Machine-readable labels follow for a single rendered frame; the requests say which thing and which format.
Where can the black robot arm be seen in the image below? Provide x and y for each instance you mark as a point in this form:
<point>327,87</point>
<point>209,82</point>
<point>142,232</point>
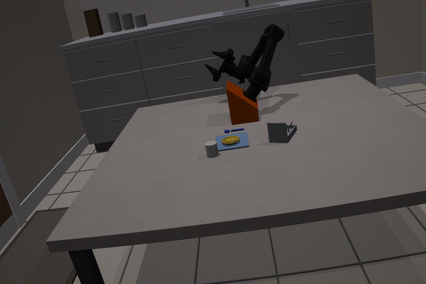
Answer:
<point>259,77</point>

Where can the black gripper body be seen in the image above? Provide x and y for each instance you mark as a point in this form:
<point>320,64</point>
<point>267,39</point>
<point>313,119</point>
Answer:
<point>226,66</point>

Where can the grey dish rack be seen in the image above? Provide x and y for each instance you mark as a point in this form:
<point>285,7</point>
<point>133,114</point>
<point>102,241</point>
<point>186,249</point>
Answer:
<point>280,132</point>

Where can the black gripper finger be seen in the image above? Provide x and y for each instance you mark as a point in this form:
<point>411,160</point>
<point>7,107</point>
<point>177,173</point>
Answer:
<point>211,69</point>
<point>220,54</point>

